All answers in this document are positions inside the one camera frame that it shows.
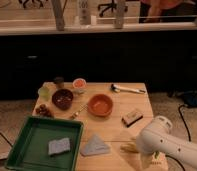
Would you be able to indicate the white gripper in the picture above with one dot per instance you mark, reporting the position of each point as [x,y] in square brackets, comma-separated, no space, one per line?
[146,160]

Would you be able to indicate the yellow banana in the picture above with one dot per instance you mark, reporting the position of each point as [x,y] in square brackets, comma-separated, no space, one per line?
[130,146]

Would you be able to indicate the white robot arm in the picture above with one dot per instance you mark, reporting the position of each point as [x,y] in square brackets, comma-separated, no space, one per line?
[156,137]

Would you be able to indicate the red bowl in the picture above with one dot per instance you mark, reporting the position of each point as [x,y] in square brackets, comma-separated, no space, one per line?
[100,105]

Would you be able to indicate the dark maroon bowl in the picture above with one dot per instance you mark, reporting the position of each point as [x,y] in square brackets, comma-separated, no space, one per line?
[62,99]

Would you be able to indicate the wooden block brush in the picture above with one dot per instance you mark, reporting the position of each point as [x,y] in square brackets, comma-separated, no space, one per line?
[131,118]

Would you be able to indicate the grey triangular cloth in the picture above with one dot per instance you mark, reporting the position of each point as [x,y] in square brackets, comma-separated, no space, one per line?
[94,146]

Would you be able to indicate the metal spoon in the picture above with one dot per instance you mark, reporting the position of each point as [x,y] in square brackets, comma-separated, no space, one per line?
[75,114]

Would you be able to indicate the grey sponge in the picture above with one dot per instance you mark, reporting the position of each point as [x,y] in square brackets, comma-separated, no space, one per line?
[58,146]

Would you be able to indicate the small orange cup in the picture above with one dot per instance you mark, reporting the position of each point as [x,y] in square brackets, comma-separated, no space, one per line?
[79,85]

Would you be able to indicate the green plastic tray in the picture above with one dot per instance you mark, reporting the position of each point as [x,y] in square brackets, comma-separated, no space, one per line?
[30,150]

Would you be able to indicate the brown grape bunch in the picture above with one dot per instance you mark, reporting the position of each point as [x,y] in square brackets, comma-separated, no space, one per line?
[42,110]

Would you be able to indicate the dark green cup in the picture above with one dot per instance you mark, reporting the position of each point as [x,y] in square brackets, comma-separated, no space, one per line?
[59,82]

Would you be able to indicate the light green cup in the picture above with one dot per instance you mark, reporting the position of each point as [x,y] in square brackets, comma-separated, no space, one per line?
[44,93]

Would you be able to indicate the black office chair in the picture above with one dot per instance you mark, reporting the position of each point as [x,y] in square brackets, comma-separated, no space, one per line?
[102,8]

